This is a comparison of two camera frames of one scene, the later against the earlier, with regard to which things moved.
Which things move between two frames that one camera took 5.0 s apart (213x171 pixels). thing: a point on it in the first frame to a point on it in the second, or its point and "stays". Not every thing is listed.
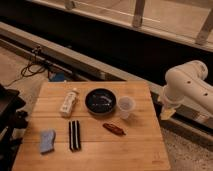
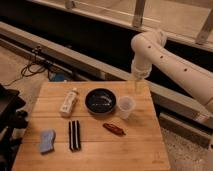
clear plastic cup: (124, 105) stays
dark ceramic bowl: (100, 101) stays
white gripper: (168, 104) to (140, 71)
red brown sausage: (115, 129) stays
